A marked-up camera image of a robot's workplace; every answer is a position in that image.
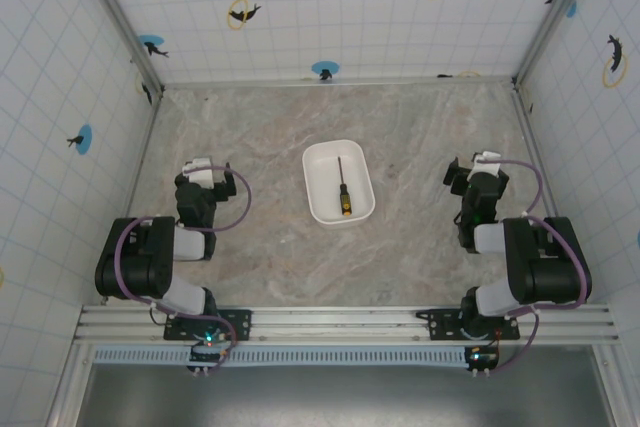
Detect white plastic bin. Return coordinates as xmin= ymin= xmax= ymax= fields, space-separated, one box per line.
xmin=301 ymin=139 xmax=377 ymax=229

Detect black yellow screwdriver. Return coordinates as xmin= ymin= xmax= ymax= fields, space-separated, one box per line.
xmin=337 ymin=156 xmax=354 ymax=218

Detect blue oval fish sticker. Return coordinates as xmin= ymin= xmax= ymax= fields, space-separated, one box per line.
xmin=310 ymin=60 xmax=341 ymax=82
xmin=66 ymin=123 xmax=94 ymax=155
xmin=137 ymin=34 xmax=170 ymax=59

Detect small controller circuit board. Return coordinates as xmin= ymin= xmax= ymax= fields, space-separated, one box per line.
xmin=464 ymin=344 xmax=501 ymax=371
xmin=187 ymin=331 xmax=234 ymax=367

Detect grey metal panel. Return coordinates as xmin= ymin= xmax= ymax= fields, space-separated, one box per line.
xmin=47 ymin=344 xmax=631 ymax=427

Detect aluminium table edge rail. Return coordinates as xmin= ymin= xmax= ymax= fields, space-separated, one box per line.
xmin=509 ymin=84 xmax=562 ymax=221
xmin=119 ymin=89 xmax=169 ymax=221
xmin=158 ymin=75 xmax=519 ymax=91

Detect small dolphin ring wall sticker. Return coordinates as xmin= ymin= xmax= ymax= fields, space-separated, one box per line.
xmin=601 ymin=33 xmax=629 ymax=89
xmin=227 ymin=0 xmax=263 ymax=30

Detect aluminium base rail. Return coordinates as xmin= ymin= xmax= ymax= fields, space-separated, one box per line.
xmin=73 ymin=303 xmax=620 ymax=347

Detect aluminium frame post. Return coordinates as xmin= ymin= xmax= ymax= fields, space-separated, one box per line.
xmin=511 ymin=0 xmax=602 ymax=89
xmin=74 ymin=0 xmax=167 ymax=98

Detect white slotted cable duct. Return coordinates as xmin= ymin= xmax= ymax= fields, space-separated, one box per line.
xmin=92 ymin=345 xmax=614 ymax=366

